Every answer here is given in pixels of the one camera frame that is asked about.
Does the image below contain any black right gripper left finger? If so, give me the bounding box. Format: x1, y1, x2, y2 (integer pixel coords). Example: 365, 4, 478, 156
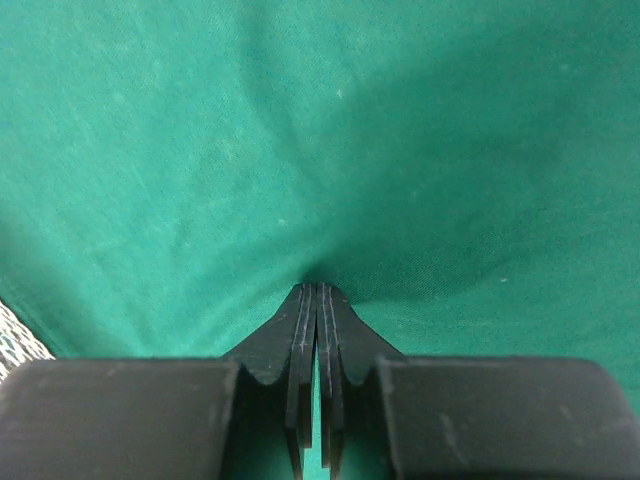
1, 284, 316, 479

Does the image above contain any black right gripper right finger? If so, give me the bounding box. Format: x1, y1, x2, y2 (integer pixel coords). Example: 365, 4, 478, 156
317, 283, 639, 479

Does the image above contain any dark green surgical cloth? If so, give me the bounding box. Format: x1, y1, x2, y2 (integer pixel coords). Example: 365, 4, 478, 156
1, 1, 639, 478

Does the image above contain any metal wire mesh tray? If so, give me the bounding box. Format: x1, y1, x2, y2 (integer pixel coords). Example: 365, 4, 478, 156
0, 302, 55, 381

